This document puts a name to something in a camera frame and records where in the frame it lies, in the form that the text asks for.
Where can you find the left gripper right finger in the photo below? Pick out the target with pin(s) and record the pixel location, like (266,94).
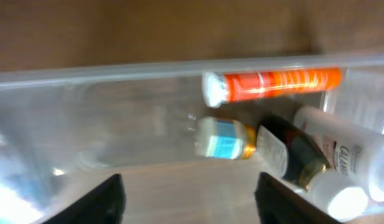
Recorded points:
(277,204)

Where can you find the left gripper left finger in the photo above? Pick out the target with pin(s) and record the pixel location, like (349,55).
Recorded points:
(105,204)

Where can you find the dark bottle white cap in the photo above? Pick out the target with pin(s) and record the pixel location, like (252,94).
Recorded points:
(292,155)

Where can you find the small blue-labelled gold-cap bottle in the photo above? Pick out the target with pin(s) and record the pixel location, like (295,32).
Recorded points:
(224,139)

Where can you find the white squeeze bottle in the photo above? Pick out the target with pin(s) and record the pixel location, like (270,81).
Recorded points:
(354,151)

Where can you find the orange tablet tube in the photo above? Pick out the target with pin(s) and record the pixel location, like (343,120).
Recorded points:
(223,88)

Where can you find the clear plastic container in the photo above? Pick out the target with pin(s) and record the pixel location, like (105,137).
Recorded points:
(63,132)

